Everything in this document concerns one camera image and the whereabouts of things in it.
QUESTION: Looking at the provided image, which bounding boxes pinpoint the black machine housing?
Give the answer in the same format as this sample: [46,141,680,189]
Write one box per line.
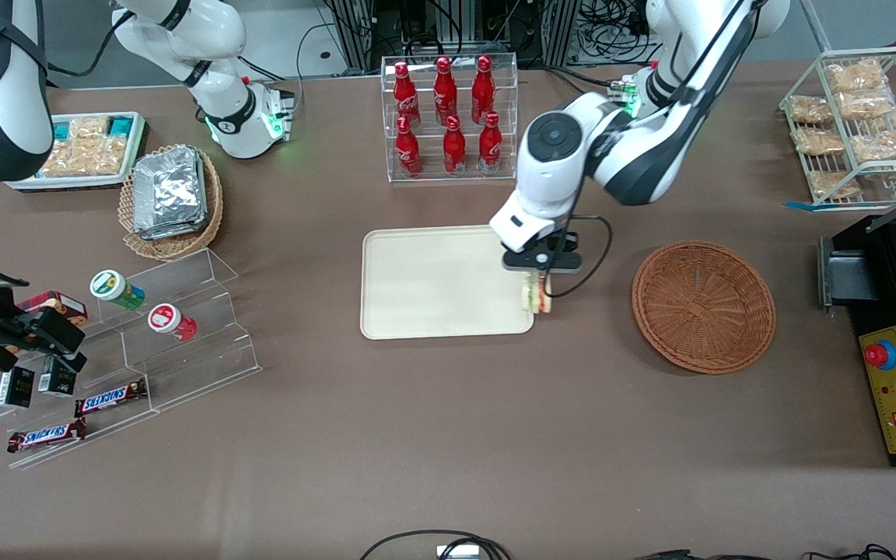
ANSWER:
[819,180,896,469]

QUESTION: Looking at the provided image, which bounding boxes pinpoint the beige rectangular tray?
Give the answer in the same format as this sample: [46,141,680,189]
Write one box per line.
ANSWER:
[360,224,535,341]

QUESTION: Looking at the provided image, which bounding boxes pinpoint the red lidded snack cup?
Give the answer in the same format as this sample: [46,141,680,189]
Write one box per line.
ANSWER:
[146,303,198,343]

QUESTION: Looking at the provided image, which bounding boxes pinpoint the clear acrylic stepped display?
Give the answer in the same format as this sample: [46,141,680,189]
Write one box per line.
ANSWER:
[0,247,264,471]

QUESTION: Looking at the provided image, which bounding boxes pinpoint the clear cracker packet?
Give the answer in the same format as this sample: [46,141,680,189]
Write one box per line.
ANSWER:
[86,136,128,175]
[45,138,89,177]
[65,117,110,142]

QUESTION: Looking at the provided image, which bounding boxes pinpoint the round brown wicker basket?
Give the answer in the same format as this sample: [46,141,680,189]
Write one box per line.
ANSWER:
[632,240,777,376]

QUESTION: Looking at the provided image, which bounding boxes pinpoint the green lidded snack cup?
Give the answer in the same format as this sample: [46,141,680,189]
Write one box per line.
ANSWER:
[89,269,147,312]

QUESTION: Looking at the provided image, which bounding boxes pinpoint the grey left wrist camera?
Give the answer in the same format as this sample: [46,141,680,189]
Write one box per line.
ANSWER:
[506,250,582,275]

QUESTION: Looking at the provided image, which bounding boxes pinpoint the red brown carton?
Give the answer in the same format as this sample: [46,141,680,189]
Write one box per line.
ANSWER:
[16,290,89,327]

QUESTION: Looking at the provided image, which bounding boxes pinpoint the tangled black cables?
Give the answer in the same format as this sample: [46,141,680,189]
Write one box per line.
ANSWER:
[576,0,655,63]

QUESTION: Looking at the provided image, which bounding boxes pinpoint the oval tan wicker basket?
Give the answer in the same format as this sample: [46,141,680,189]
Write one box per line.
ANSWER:
[118,144,225,261]

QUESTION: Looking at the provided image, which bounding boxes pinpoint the brown snickers bar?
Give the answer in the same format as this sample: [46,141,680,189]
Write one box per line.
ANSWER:
[6,418,88,454]
[75,378,148,418]

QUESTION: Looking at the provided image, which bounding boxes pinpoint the red cola bottle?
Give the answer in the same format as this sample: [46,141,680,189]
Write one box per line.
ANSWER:
[478,110,503,175]
[471,54,495,125]
[443,115,467,177]
[395,115,423,178]
[434,56,458,125]
[394,62,422,129]

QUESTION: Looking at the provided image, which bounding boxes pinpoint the aluminium equipment rack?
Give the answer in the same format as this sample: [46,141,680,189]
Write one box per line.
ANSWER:
[326,0,583,72]

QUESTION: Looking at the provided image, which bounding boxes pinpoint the white plastic snack tray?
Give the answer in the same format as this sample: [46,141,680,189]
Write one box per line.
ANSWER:
[6,111,149,192]

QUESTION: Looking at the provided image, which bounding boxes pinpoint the clear acrylic bottle rack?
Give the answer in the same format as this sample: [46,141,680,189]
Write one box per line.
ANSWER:
[380,53,519,184]

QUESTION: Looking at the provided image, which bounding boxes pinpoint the white wire rack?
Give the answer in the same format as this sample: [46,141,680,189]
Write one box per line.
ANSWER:
[779,47,896,209]

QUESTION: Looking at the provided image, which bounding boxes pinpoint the small black box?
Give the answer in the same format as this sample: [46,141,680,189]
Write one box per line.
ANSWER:
[0,366,36,409]
[37,356,78,397]

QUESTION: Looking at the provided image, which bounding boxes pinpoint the triangular sandwich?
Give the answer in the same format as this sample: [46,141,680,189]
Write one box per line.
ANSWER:
[521,272,555,314]

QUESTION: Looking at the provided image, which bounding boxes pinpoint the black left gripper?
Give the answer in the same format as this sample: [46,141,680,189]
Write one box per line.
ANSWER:
[501,232,579,301]

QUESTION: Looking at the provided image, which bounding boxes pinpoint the silver foil packet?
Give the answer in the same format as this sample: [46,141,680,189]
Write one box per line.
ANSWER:
[139,152,210,241]
[131,146,206,233]

